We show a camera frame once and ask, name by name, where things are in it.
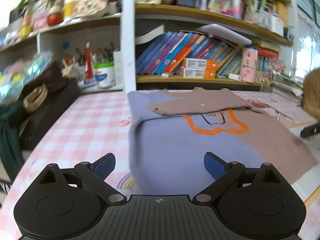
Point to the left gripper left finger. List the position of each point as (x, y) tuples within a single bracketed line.
[(93, 175)]

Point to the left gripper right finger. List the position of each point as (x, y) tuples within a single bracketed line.
[(224, 175)]

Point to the purple and mauve sweater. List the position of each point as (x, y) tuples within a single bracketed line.
[(171, 132)]

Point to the pink cartoon table mat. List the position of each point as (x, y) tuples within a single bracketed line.
[(96, 124)]

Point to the black piano keyboard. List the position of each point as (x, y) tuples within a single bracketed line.
[(47, 114)]

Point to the white power adapter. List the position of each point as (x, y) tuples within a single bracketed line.
[(235, 77)]

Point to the white plastic tub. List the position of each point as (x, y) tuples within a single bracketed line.
[(105, 74)]

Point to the lower orange white box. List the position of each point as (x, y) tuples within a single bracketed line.
[(198, 73)]

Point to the orange white box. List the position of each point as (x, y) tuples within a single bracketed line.
[(199, 63), (198, 73)]

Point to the dark green garment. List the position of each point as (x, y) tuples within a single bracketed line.
[(12, 116)]

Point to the dark maroon bag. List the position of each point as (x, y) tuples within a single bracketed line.
[(51, 77)]

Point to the pink cartoon bottle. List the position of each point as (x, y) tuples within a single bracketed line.
[(249, 63)]

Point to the upper orange white box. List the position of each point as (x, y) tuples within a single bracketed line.
[(199, 63)]

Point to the iridescent plastic bag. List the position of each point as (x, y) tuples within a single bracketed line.
[(21, 74)]

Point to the row of colourful books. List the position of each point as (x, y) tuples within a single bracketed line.
[(166, 52)]

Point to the white bookshelf unit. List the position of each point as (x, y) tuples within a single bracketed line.
[(122, 29)]

